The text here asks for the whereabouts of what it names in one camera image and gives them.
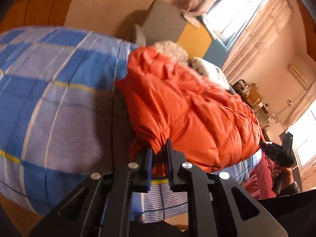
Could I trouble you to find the orange quilted puffer jacket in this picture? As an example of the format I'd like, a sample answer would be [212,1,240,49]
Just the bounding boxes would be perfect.
[115,47,263,177]

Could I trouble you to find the bright bedroom window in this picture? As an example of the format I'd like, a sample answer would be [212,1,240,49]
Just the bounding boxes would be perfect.
[202,0,263,47]

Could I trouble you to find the person right hand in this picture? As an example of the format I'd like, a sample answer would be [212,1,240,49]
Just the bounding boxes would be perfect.
[272,164,294,190]

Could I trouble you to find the red pink ruffled bedding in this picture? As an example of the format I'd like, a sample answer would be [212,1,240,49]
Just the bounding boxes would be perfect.
[242,152,276,199]

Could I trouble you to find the wicker back wooden chair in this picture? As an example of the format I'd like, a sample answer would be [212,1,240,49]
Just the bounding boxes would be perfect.
[253,108,271,129]

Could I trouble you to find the cluttered wooden desk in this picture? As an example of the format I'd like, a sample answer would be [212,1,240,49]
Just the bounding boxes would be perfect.
[232,79,269,111]

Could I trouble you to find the blue plaid bed sheet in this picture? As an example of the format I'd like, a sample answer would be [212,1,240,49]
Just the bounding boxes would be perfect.
[1,27,261,223]

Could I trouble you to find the white pillow with deer print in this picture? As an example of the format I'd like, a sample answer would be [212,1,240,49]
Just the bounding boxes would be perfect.
[192,57,230,90]

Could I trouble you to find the right pink patterned curtain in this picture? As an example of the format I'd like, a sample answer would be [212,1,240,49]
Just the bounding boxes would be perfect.
[222,0,293,84]

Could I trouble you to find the beige quilted blanket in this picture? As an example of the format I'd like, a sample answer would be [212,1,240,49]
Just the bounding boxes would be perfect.
[154,41,189,65]

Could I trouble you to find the grey yellow blue headboard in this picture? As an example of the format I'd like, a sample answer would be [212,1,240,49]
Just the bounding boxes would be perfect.
[141,0,228,67]

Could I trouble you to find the wooden wardrobe panels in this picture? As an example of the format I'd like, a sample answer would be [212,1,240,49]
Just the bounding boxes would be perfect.
[1,0,72,32]

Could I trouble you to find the wall air conditioner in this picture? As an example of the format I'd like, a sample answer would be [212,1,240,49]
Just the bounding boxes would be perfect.
[288,64,310,90]

